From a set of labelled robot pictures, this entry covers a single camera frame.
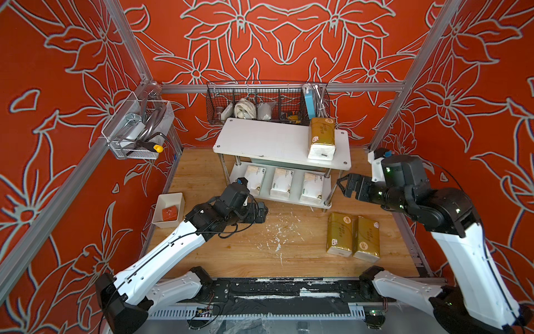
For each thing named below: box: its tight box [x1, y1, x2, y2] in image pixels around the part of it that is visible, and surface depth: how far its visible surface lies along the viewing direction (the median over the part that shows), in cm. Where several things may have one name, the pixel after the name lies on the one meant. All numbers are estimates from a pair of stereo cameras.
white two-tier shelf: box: [212, 118, 352, 210], surface depth 83 cm
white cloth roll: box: [233, 98, 257, 120], surface depth 91 cm
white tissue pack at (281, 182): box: [269, 167, 294, 197], surface depth 92 cm
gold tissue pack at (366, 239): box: [352, 215, 381, 264], surface depth 81 cm
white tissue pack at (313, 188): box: [299, 171, 325, 204], surface depth 90 cm
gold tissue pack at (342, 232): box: [326, 211, 359, 258], surface depth 83 cm
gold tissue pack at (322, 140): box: [307, 117, 336, 161], surface depth 69 cm
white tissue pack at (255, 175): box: [244, 164, 267, 197], surface depth 95 cm
